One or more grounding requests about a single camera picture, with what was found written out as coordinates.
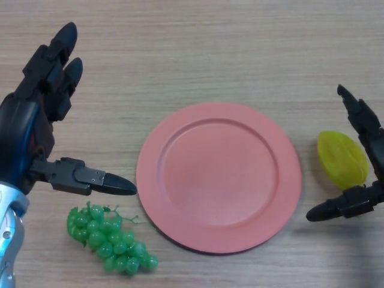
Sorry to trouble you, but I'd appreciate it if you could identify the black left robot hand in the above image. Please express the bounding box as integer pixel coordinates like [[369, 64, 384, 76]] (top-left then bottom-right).
[[0, 21, 138, 197]]

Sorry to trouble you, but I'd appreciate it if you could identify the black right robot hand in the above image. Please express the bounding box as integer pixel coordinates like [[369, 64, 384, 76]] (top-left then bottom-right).
[[305, 84, 384, 223]]

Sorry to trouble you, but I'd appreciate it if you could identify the yellow starfruit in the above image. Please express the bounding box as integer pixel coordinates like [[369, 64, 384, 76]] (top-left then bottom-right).
[[317, 130, 369, 190]]

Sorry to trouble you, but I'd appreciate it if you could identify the pink round plate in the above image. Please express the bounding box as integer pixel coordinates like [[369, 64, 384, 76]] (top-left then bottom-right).
[[136, 103, 302, 256]]

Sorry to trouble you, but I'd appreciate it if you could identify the green grape bunch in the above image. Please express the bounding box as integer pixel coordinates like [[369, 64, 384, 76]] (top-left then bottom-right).
[[66, 202, 160, 277]]

